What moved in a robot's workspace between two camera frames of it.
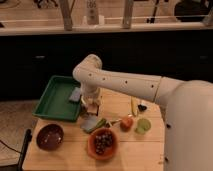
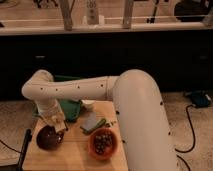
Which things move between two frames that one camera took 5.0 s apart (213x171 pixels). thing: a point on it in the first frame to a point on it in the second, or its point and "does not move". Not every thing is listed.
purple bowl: x=49 y=137 does not move
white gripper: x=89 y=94 to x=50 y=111
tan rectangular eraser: x=92 y=107 to x=58 y=126
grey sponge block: x=88 y=122 does not move
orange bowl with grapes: x=102 y=143 does not move
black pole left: x=27 y=139 does not move
